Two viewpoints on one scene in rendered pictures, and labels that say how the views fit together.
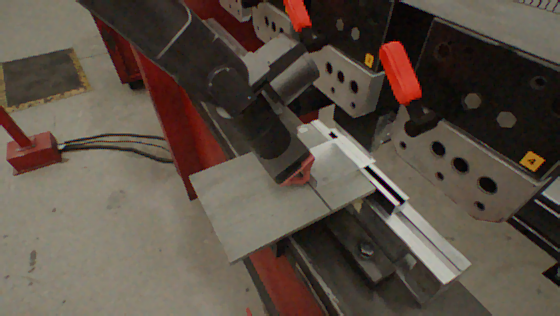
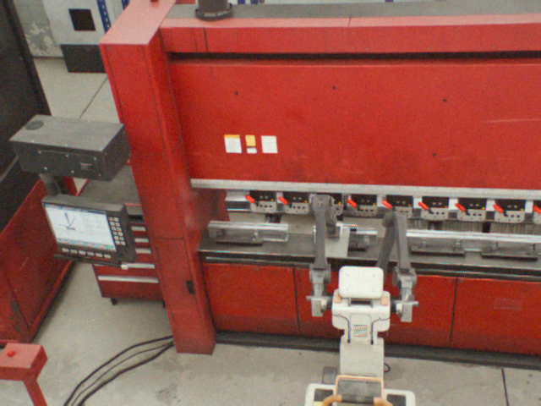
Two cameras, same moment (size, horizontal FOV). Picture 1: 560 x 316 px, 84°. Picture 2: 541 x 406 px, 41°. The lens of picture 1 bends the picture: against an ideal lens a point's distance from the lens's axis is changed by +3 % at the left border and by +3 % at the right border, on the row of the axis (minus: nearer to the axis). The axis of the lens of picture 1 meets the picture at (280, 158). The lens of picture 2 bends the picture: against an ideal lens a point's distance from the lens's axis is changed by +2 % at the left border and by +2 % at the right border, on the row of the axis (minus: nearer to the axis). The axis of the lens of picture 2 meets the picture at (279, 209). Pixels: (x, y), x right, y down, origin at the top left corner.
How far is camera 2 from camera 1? 381 cm
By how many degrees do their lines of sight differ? 36
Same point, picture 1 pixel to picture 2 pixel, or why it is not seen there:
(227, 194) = (328, 251)
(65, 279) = not seen: outside the picture
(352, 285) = (362, 254)
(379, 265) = (363, 244)
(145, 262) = (237, 395)
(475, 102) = (363, 200)
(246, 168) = not seen: hidden behind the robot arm
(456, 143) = (363, 207)
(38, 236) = not seen: outside the picture
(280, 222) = (344, 246)
